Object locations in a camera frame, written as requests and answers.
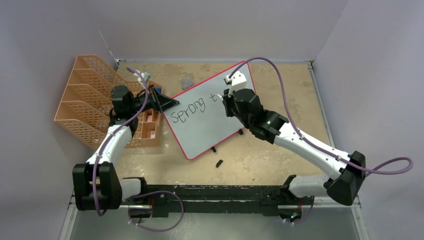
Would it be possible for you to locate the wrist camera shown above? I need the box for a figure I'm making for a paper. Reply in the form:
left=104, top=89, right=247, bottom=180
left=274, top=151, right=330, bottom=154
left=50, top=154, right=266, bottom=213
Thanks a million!
left=224, top=70, right=247, bottom=98
left=137, top=71, right=151, bottom=83

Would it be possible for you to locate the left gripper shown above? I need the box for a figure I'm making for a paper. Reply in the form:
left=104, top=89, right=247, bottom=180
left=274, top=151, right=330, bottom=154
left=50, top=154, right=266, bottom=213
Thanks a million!
left=128, top=85, right=179, bottom=115

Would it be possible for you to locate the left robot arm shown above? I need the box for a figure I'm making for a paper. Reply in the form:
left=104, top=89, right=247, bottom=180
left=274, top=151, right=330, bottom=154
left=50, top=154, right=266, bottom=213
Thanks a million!
left=72, top=85, right=180, bottom=216

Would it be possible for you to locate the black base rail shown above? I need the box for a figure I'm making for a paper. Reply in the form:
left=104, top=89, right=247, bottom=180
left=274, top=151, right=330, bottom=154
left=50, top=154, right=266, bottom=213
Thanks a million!
left=119, top=184, right=342, bottom=221

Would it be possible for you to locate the orange plastic file organizer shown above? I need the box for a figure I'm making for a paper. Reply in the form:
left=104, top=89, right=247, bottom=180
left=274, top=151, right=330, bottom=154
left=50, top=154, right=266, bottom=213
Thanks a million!
left=54, top=54, right=143, bottom=150

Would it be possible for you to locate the black marker cap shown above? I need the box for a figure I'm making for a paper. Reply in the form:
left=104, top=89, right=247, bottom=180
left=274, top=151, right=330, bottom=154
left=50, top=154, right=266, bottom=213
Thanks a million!
left=215, top=159, right=223, bottom=168

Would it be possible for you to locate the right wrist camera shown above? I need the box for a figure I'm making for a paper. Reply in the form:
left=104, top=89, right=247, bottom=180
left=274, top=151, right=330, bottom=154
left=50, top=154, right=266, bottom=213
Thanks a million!
left=224, top=70, right=247, bottom=98

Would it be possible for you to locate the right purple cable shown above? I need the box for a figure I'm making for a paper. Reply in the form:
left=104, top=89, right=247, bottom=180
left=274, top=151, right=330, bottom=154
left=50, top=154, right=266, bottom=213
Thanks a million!
left=228, top=56, right=415, bottom=176

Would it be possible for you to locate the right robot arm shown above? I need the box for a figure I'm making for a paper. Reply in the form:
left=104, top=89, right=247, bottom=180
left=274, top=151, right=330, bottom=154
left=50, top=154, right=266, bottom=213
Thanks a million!
left=222, top=88, right=365, bottom=206

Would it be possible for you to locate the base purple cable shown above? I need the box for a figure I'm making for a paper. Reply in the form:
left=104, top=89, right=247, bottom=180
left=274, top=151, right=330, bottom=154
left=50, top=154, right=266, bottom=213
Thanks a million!
left=128, top=190, right=185, bottom=233

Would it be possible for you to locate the clear jar of clips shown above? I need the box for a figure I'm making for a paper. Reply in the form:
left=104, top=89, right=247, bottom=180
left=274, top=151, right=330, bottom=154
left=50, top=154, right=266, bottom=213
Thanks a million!
left=181, top=76, right=195, bottom=91

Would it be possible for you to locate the red-framed whiteboard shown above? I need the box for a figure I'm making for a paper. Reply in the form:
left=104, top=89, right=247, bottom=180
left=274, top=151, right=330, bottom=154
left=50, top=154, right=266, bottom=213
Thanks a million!
left=163, top=65, right=244, bottom=160

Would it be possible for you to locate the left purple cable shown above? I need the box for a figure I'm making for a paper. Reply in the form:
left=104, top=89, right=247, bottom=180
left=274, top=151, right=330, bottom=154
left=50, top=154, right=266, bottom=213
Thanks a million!
left=92, top=67, right=149, bottom=218

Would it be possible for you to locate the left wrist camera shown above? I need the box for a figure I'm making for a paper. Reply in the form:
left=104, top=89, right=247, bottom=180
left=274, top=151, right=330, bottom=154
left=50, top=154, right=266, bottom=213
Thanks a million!
left=137, top=71, right=151, bottom=83

